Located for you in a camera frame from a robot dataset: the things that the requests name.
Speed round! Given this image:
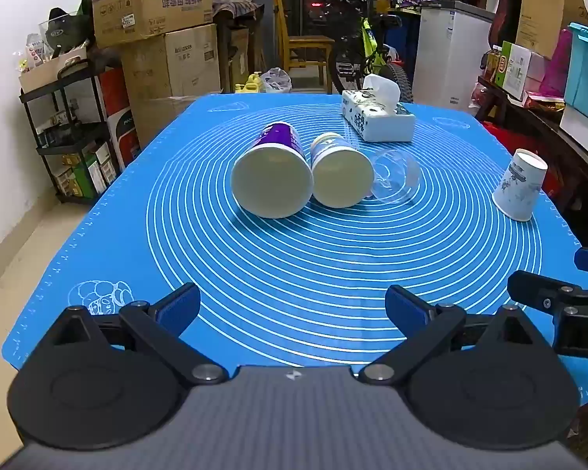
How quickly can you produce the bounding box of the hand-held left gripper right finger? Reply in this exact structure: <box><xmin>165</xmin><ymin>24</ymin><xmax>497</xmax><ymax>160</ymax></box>
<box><xmin>359</xmin><ymin>285</ymin><xmax>544</xmax><ymax>385</ymax></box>

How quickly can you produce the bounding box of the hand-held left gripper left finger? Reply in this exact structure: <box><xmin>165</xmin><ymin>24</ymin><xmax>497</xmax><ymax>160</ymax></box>
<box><xmin>46</xmin><ymin>282</ymin><xmax>229</xmax><ymax>385</ymax></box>

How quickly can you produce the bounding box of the white printed paper cup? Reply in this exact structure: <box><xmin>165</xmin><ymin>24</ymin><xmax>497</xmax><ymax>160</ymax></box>
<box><xmin>492</xmin><ymin>148</ymin><xmax>548</xmax><ymax>223</ymax></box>

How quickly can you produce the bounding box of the clear plastic cup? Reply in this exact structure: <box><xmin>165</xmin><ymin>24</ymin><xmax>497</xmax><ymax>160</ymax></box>
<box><xmin>370</xmin><ymin>149</ymin><xmax>421</xmax><ymax>206</ymax></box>

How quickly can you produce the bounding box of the cream paper cup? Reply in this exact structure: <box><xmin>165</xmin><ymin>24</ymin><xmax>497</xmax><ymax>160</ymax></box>
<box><xmin>310</xmin><ymin>133</ymin><xmax>376</xmax><ymax>208</ymax></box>

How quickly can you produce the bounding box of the large purple paper cup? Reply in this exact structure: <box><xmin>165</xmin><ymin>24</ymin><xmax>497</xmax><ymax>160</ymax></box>
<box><xmin>230</xmin><ymin>121</ymin><xmax>316</xmax><ymax>219</ymax></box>

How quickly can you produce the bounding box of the dark wooden table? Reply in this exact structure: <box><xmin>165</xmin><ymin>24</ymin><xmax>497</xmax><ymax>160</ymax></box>
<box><xmin>474</xmin><ymin>75</ymin><xmax>588</xmax><ymax>251</ymax></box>

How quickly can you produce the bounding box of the blue silicone mat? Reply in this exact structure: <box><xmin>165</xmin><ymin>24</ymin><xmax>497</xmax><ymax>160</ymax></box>
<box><xmin>2</xmin><ymin>92</ymin><xmax>588</xmax><ymax>405</ymax></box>

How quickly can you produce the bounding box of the printed tissue pack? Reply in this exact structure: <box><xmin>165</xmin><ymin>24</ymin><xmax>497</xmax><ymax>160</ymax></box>
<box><xmin>341</xmin><ymin>73</ymin><xmax>417</xmax><ymax>143</ymax></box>

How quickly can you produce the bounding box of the low brown cardboard box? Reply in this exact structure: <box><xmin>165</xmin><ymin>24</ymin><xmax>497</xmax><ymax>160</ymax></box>
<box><xmin>136</xmin><ymin>92</ymin><xmax>216</xmax><ymax>150</ymax></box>

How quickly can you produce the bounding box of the red and white box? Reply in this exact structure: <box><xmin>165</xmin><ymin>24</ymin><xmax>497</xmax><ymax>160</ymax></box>
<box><xmin>98</xmin><ymin>66</ymin><xmax>143</xmax><ymax>170</ymax></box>

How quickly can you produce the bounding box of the pink bag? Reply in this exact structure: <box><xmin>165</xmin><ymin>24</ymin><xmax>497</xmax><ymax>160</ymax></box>
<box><xmin>538</xmin><ymin>28</ymin><xmax>575</xmax><ymax>99</ymax></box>

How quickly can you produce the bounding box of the black shelf rack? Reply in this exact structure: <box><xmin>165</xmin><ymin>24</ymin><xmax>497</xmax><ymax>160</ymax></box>
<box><xmin>19</xmin><ymin>56</ymin><xmax>129</xmax><ymax>205</ymax></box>

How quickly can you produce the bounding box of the green and white box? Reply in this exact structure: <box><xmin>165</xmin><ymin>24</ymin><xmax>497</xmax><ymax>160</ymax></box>
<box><xmin>494</xmin><ymin>41</ymin><xmax>546</xmax><ymax>102</ymax></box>

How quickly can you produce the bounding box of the yellow plastic jug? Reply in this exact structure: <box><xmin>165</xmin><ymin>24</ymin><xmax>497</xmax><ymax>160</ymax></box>
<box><xmin>233</xmin><ymin>72</ymin><xmax>267</xmax><ymax>95</ymax></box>

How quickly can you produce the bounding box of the large brown cardboard box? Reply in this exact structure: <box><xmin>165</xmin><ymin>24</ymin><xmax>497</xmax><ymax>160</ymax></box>
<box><xmin>120</xmin><ymin>23</ymin><xmax>221</xmax><ymax>105</ymax></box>

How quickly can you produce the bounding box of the white chest freezer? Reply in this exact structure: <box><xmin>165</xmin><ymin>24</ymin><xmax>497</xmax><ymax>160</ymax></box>
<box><xmin>414</xmin><ymin>0</ymin><xmax>497</xmax><ymax>119</ymax></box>

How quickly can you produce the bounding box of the clear plastic bag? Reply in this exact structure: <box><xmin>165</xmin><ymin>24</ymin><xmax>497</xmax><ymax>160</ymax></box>
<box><xmin>259</xmin><ymin>67</ymin><xmax>293</xmax><ymax>94</ymax></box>

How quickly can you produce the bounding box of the green and black bicycle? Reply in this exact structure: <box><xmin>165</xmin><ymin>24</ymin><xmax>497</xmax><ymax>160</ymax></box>
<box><xmin>301</xmin><ymin>0</ymin><xmax>415</xmax><ymax>105</ymax></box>

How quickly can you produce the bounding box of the tall cardboard box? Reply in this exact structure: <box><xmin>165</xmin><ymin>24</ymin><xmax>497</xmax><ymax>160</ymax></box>
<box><xmin>514</xmin><ymin>0</ymin><xmax>588</xmax><ymax>60</ymax></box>

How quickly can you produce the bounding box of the shallow cardboard tray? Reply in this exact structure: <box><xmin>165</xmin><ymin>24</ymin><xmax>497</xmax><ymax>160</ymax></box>
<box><xmin>18</xmin><ymin>45</ymin><xmax>89</xmax><ymax>95</ymax></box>

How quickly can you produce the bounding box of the wooden chair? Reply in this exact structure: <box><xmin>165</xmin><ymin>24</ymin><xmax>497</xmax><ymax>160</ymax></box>
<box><xmin>271</xmin><ymin>0</ymin><xmax>335</xmax><ymax>95</ymax></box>

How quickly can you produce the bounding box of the dark bag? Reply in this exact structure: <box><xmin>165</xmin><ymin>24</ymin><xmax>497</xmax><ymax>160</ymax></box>
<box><xmin>46</xmin><ymin>7</ymin><xmax>95</xmax><ymax>54</ymax></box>

